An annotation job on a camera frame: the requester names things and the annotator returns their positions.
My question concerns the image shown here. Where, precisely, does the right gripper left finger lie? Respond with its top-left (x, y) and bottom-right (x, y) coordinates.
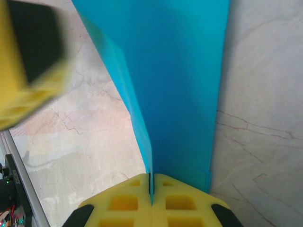
top-left (62, 174), bottom-right (152, 227)

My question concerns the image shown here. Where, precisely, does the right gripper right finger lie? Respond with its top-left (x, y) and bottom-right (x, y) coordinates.
top-left (152, 174), bottom-right (244, 227)

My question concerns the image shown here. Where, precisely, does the blue paper sheet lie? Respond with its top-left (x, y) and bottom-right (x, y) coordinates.
top-left (71, 0), bottom-right (232, 205)

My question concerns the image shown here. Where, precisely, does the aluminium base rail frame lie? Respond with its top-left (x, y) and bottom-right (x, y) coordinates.
top-left (0, 130), bottom-right (52, 227)

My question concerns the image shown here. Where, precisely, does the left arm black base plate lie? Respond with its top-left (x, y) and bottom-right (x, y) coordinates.
top-left (4, 153), bottom-right (33, 227)

